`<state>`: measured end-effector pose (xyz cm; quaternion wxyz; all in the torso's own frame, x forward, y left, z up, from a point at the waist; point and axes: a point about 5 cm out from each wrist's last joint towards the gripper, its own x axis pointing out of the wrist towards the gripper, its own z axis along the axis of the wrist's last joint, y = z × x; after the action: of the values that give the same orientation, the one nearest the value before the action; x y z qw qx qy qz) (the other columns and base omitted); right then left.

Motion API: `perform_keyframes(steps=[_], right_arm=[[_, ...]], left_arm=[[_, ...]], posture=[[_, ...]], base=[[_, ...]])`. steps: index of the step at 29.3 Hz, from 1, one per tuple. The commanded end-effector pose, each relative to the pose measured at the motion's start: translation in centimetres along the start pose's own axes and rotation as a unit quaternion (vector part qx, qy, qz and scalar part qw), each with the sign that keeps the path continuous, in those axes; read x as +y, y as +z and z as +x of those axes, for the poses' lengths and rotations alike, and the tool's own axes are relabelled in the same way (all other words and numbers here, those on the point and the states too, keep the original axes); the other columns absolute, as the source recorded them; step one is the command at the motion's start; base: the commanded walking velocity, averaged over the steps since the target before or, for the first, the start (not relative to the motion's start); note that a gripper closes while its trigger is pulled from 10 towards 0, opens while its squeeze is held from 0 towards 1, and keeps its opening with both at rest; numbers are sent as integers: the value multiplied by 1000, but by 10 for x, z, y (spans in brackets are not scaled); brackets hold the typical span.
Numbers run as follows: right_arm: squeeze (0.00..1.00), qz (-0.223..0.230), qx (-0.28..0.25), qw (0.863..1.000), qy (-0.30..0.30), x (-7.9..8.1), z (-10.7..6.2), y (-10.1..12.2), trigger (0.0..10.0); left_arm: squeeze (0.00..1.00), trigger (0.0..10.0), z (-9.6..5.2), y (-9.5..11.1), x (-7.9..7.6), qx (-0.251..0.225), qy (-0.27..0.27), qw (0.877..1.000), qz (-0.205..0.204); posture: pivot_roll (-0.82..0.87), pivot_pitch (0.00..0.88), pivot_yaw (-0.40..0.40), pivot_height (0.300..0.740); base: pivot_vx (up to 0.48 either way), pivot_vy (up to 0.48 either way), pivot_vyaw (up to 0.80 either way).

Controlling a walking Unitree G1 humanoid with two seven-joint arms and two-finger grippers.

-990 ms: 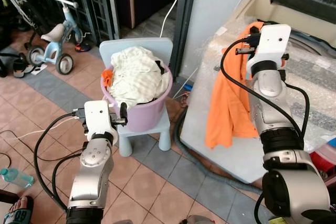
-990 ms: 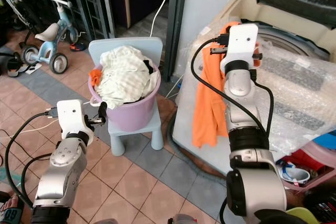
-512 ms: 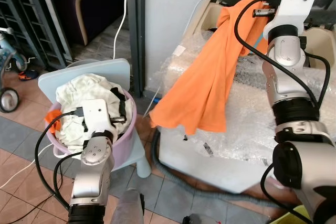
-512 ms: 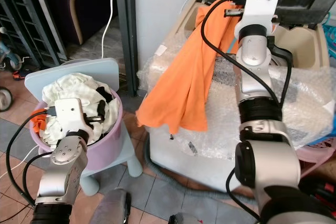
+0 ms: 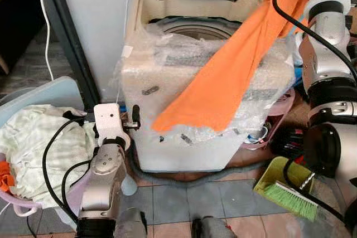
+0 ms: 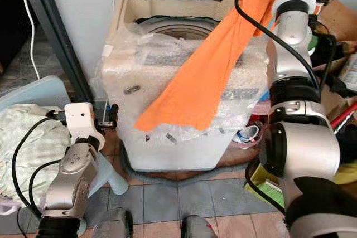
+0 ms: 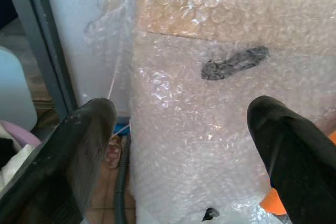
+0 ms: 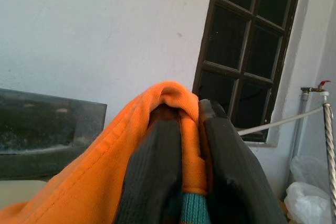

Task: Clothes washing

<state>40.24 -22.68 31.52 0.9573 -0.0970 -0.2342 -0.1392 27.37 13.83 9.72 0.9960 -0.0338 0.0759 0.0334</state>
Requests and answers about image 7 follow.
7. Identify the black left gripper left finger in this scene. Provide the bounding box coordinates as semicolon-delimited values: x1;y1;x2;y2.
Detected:
0;98;118;224

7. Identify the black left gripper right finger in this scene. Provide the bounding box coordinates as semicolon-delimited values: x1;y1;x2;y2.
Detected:
246;95;336;224

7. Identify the pink laundry basket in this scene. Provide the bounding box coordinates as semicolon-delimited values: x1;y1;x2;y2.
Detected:
0;119;43;149

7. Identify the orange plastic object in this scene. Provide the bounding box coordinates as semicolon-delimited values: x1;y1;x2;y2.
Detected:
259;132;336;216

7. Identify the white cloth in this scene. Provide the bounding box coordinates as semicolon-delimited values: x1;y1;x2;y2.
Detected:
0;124;36;192

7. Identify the pale blue plastic jug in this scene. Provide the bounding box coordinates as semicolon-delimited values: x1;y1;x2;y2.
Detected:
0;46;38;132

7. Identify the bubble-wrapped cardboard box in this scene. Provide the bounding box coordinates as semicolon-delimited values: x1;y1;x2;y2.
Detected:
84;0;336;224

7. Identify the grey corrugated hose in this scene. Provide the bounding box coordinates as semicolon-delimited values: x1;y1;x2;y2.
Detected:
114;136;132;224

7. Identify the white string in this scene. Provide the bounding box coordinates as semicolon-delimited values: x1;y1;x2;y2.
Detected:
107;53;131;137

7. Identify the grey metal door frame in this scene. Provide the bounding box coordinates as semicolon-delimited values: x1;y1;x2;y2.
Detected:
1;0;79;141

